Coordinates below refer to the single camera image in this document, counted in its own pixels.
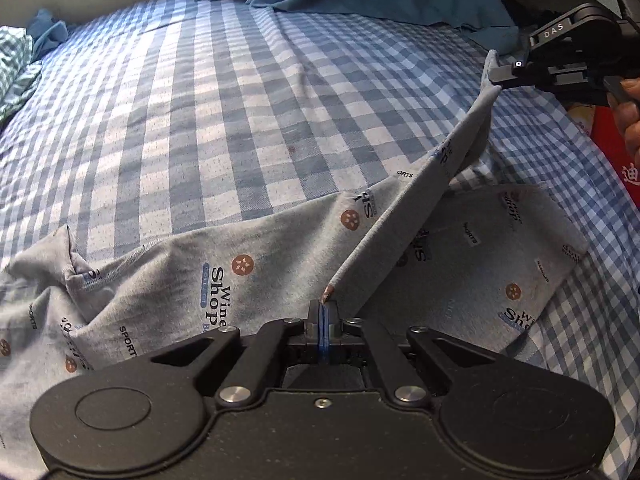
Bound small blue cloth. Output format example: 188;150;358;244
25;7;69;57

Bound green checked quilt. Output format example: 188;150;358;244
0;25;45;122

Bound grey printed pants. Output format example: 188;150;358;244
0;49;591;480

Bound person's right hand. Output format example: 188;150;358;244
614;77;640;158

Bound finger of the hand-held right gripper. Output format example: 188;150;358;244
487;56;547;91

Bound red printed cloth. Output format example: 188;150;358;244
570;102;640;197

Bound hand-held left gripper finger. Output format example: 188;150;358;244
324;302;501;408
150;300;325;408

